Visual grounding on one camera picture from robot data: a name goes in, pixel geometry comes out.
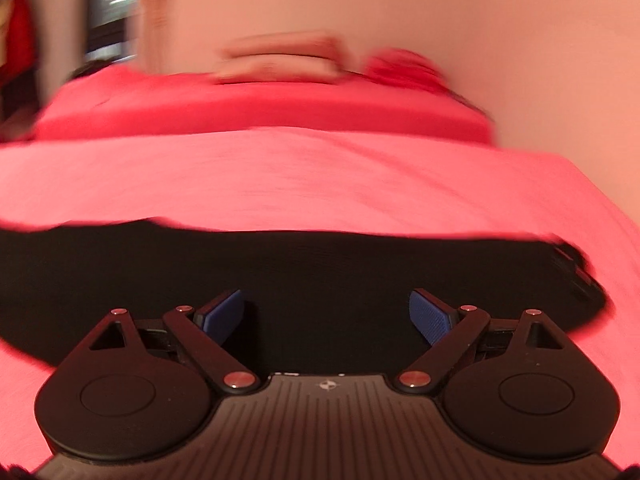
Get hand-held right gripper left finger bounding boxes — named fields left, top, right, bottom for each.
left=87, top=288, right=261, bottom=395

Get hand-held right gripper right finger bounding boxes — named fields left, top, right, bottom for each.
left=394, top=288, right=569, bottom=395

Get black pants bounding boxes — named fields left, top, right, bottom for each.
left=0, top=216, right=615, bottom=367

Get deep pink bed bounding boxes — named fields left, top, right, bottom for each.
left=34, top=66, right=497, bottom=145

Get folded pink blanket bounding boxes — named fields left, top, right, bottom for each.
left=364, top=48, right=447, bottom=95

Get dark clothes heap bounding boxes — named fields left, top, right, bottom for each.
left=64, top=57, right=128, bottom=80

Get pink lace curtain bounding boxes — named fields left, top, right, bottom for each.
left=141, top=0, right=201, bottom=75

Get dark framed window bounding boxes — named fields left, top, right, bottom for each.
left=86, top=0, right=147, bottom=61

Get red padded jacket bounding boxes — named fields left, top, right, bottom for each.
left=0, top=0, right=37, bottom=88

